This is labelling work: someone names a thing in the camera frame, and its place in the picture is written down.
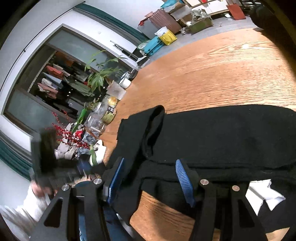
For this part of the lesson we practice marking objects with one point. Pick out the white cup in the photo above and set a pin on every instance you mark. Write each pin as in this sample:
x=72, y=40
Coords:
x=125, y=83

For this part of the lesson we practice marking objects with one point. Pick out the red berry branches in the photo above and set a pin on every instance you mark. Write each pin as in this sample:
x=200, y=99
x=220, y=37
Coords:
x=72, y=137

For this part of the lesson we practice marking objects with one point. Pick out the teal box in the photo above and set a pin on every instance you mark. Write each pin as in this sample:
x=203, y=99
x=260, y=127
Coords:
x=153, y=46

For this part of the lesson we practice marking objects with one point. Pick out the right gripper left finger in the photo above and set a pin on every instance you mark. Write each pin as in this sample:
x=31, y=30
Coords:
x=114, y=179

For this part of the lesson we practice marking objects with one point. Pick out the black garment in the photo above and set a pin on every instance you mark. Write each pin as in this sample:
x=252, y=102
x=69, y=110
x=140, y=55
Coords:
x=239, y=159

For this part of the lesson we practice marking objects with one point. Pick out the red box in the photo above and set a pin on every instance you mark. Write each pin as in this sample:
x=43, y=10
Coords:
x=236, y=12

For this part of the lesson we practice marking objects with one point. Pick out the olive green crate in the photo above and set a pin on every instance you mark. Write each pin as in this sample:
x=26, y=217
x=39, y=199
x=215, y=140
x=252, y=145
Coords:
x=200, y=25

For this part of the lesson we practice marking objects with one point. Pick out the brown cardboard box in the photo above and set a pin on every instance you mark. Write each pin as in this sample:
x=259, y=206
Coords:
x=162, y=19

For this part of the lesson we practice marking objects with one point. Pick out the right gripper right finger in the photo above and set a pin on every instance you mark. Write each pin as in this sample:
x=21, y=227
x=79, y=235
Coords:
x=185, y=182

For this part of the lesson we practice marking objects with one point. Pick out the person's left hand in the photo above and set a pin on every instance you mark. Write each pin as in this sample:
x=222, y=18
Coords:
x=41, y=191

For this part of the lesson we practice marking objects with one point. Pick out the yellow bag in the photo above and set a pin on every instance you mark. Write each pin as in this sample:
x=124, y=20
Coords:
x=166, y=36

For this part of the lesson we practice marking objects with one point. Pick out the green potted plant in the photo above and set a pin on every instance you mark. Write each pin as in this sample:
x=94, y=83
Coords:
x=102, y=71

